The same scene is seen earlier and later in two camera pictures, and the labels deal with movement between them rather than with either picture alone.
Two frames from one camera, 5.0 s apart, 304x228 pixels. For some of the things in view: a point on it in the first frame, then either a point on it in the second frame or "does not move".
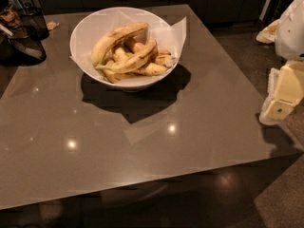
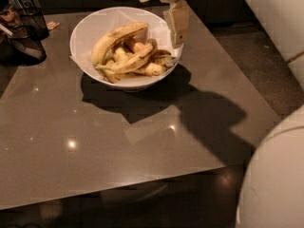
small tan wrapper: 52,25 does not move
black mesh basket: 21,32 does not move
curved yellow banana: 127,64 does not move
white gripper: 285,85 to 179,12
